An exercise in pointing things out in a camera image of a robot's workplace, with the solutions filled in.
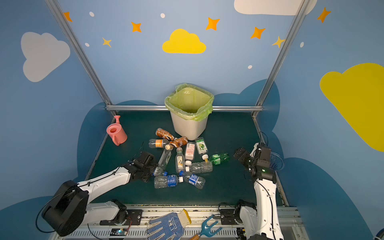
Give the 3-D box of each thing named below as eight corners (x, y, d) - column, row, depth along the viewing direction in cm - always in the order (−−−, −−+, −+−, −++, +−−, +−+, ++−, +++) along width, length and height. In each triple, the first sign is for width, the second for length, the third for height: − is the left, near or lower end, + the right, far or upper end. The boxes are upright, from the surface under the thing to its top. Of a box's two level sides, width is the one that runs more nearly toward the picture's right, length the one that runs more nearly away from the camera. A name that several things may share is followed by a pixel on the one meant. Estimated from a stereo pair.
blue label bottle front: (155, 189, 84) (153, 186, 80) (155, 179, 87) (154, 176, 83) (183, 185, 85) (183, 183, 81) (183, 176, 89) (182, 173, 85)
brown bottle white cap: (169, 154, 97) (168, 150, 92) (166, 150, 99) (164, 145, 94) (188, 142, 103) (188, 138, 98) (185, 138, 105) (185, 134, 100)
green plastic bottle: (211, 165, 93) (211, 163, 91) (208, 156, 97) (209, 154, 95) (230, 162, 94) (231, 160, 92) (227, 153, 98) (228, 151, 96)
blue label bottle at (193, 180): (178, 182, 85) (178, 180, 83) (182, 172, 89) (182, 170, 87) (203, 190, 82) (203, 188, 80) (206, 180, 86) (206, 178, 84)
